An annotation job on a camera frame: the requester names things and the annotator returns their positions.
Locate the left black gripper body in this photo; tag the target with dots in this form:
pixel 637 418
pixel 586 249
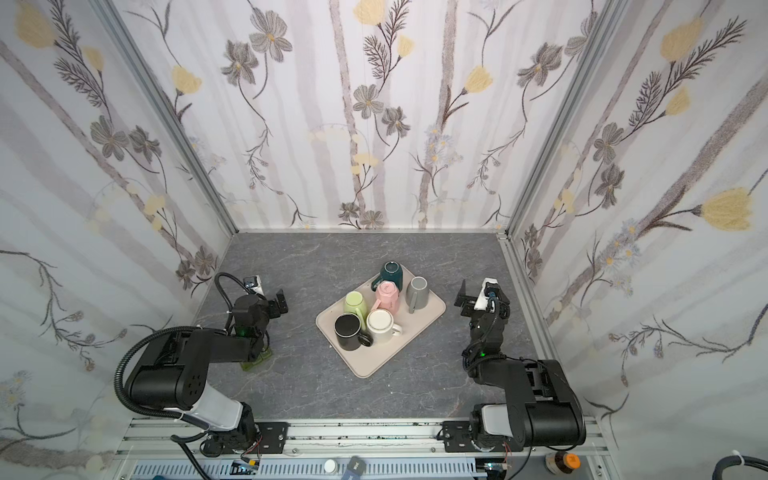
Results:
pixel 279 303

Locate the black mug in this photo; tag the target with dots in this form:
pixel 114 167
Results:
pixel 350 334

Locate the white mug red inside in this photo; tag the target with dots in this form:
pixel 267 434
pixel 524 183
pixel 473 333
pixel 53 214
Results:
pixel 382 327

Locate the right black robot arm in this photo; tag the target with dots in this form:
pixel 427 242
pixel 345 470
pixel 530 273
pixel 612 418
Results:
pixel 540 409

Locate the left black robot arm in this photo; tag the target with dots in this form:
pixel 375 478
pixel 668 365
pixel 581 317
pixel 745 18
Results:
pixel 165 375

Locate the grey mug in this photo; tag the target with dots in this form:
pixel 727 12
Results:
pixel 417 294

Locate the light green mug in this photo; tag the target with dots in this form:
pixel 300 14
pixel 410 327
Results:
pixel 355 304

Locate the pink mug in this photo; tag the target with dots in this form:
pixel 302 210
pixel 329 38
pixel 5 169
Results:
pixel 386 297

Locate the dark green mug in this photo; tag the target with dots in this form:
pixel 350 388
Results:
pixel 391 271

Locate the green square block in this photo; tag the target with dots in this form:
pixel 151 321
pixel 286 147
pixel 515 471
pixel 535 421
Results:
pixel 263 356

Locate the beige plastic tray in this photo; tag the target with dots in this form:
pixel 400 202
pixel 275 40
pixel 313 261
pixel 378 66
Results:
pixel 365 361

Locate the orange capped roll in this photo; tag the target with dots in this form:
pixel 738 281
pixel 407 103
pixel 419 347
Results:
pixel 562 463

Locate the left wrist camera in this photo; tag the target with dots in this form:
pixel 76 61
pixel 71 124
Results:
pixel 253 284

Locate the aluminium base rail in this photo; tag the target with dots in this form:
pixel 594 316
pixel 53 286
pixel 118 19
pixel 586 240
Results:
pixel 410 448

